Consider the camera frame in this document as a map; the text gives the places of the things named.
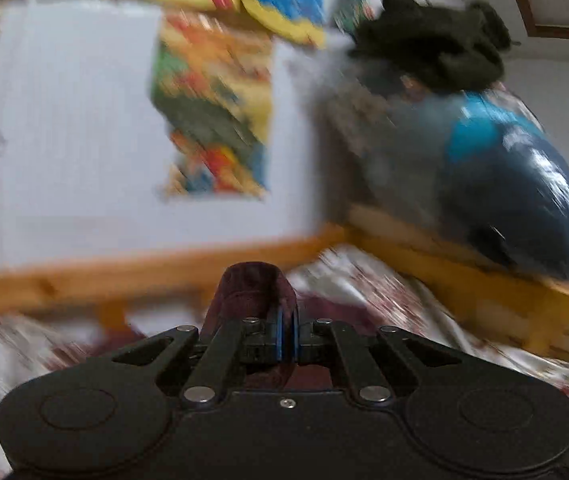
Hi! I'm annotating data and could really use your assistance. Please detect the maroon small shirt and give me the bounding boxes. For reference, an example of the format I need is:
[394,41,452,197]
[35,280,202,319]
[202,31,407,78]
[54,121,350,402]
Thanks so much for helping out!
[200,260,302,386]

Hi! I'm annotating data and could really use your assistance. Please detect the blue plastic bag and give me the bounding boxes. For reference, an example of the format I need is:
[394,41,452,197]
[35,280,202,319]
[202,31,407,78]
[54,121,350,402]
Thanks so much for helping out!
[326,81,569,281]

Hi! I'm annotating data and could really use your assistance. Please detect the floral white bedspread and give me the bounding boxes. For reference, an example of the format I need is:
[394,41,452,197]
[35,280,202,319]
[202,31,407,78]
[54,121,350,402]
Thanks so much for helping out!
[0,247,569,479]

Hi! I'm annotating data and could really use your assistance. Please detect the colourful patterned cloth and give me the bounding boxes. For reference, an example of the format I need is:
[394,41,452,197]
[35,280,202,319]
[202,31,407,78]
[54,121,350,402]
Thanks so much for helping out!
[150,11,274,198]

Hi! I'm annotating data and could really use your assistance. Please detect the dark green fuzzy garment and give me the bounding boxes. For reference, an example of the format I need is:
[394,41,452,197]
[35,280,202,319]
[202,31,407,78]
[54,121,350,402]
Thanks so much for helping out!
[351,0,513,93]

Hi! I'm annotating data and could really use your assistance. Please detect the wooden bed frame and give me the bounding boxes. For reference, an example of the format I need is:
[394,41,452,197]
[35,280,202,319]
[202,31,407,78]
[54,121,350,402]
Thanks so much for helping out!
[0,202,569,361]

